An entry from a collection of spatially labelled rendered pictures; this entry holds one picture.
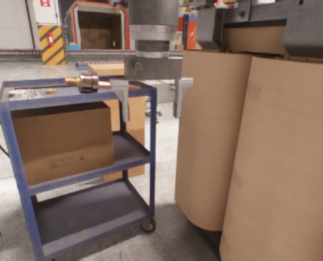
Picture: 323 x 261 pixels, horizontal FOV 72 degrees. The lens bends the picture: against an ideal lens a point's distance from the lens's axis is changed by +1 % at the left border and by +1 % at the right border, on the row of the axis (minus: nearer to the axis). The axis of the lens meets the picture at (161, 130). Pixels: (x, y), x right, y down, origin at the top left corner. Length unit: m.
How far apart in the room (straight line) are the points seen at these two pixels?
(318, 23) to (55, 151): 1.02
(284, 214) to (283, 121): 0.28
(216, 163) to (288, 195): 0.38
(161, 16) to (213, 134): 0.63
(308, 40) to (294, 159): 0.31
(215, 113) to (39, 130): 0.73
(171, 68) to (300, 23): 0.37
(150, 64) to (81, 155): 0.70
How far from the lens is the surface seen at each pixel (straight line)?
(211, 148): 1.02
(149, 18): 0.49
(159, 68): 0.53
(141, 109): 1.76
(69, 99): 0.95
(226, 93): 0.94
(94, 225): 1.43
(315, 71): 0.66
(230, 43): 1.05
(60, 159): 1.11
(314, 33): 0.71
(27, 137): 1.06
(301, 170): 0.72
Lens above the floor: 1.12
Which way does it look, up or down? 22 degrees down
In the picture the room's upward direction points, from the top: 2 degrees clockwise
